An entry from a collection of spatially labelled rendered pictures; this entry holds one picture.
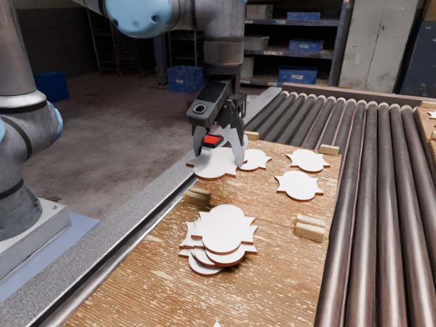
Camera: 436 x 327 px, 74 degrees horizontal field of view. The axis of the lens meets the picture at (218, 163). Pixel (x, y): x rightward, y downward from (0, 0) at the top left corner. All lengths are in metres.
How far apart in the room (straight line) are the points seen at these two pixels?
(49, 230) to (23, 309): 0.21
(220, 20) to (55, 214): 0.56
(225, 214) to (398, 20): 4.80
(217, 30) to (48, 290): 0.55
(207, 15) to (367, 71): 4.79
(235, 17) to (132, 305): 0.51
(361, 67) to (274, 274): 4.83
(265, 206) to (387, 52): 4.67
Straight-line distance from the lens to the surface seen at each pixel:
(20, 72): 0.76
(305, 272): 0.59
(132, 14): 0.43
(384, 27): 5.20
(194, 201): 0.70
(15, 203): 0.74
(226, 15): 0.55
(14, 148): 0.72
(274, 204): 0.73
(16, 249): 0.75
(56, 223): 0.80
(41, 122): 0.78
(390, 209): 0.84
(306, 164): 0.90
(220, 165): 0.62
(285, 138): 1.12
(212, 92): 0.55
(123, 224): 0.72
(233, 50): 0.56
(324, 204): 0.76
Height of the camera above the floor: 1.37
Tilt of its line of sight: 29 degrees down
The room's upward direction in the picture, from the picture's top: straight up
